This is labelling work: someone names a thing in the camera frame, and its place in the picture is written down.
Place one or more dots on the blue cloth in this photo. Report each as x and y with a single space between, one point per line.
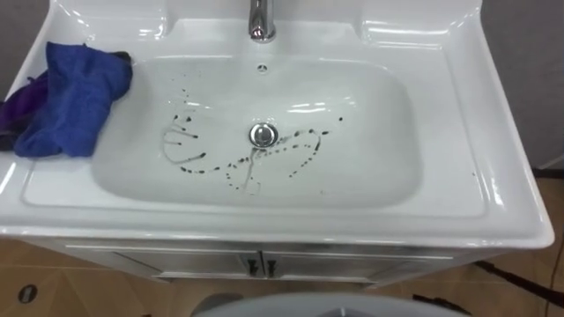
75 101

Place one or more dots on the white sink vanity cabinet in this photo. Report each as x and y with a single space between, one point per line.
440 110

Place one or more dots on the chrome faucet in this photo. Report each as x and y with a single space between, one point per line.
262 22

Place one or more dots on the purple cloth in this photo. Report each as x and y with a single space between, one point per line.
22 105

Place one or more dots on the robot body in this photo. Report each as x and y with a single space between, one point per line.
330 307

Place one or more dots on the round floor socket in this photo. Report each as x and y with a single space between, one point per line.
27 293

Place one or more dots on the chrome sink drain plug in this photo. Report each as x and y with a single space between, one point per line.
263 134

